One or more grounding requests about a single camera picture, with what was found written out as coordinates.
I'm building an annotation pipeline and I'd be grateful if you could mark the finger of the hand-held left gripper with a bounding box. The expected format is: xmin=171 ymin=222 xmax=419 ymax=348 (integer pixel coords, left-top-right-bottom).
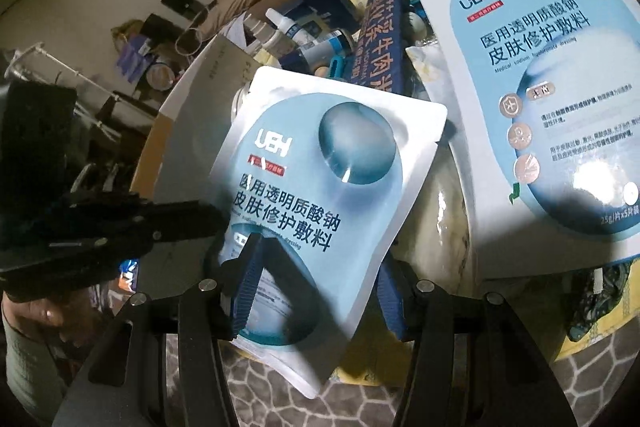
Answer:
xmin=134 ymin=202 xmax=231 ymax=254

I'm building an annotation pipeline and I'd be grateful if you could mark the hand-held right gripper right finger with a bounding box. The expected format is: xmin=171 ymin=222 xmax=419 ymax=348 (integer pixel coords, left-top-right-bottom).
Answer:
xmin=375 ymin=257 xmax=596 ymax=427

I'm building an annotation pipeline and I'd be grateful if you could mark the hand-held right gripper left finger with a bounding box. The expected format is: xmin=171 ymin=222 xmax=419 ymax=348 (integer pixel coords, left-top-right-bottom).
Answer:
xmin=52 ymin=234 xmax=266 ymax=427

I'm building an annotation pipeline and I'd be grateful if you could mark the white blue face mask sachet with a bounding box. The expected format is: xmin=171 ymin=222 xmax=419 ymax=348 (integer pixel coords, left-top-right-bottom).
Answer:
xmin=207 ymin=67 xmax=448 ymax=400

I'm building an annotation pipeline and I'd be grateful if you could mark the grey cardboard box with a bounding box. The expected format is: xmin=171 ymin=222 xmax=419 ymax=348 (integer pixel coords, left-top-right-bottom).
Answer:
xmin=130 ymin=34 xmax=273 ymax=228

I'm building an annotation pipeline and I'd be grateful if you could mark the dark blue long food box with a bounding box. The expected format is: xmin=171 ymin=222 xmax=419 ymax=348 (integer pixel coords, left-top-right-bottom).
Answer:
xmin=350 ymin=0 xmax=420 ymax=108

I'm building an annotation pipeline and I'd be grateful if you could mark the white blue face mask box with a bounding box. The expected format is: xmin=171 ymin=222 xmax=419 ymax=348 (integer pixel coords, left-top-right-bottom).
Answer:
xmin=417 ymin=0 xmax=640 ymax=283

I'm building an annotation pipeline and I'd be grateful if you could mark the person's left forearm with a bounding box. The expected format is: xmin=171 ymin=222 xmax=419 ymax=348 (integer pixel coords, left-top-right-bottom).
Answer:
xmin=0 ymin=312 xmax=71 ymax=427

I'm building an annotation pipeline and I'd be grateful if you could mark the person's left hand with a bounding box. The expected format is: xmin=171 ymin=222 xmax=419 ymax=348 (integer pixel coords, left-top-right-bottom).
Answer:
xmin=1 ymin=286 xmax=112 ymax=349

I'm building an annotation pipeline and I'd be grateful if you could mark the white clothes rack rod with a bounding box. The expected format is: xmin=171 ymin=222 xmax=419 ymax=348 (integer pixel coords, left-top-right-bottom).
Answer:
xmin=5 ymin=47 xmax=147 ymax=118

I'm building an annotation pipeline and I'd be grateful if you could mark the purple small box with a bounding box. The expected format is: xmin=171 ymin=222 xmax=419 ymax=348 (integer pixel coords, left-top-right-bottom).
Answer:
xmin=115 ymin=34 xmax=152 ymax=81

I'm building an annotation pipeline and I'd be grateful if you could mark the round printed tin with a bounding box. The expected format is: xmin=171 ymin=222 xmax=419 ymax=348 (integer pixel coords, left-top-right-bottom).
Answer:
xmin=150 ymin=62 xmax=179 ymax=91

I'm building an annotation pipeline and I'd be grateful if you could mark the clear round container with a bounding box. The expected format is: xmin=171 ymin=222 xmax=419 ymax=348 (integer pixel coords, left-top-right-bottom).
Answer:
xmin=175 ymin=27 xmax=206 ymax=56

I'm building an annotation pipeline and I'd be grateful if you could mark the grey giraffe-pattern blanket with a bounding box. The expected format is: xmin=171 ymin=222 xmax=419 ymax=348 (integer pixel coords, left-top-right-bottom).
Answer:
xmin=165 ymin=332 xmax=606 ymax=427

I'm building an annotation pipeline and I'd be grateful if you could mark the floral tote bag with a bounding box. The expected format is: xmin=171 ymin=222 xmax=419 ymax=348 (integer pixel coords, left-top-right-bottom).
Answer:
xmin=569 ymin=261 xmax=632 ymax=354

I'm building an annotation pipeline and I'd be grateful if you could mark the white dropper bottle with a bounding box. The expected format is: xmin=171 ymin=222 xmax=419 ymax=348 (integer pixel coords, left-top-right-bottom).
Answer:
xmin=265 ymin=7 xmax=321 ymax=48

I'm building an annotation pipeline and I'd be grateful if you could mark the dark wall panel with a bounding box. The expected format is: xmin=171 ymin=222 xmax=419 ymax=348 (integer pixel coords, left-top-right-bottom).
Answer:
xmin=161 ymin=0 xmax=208 ymax=16

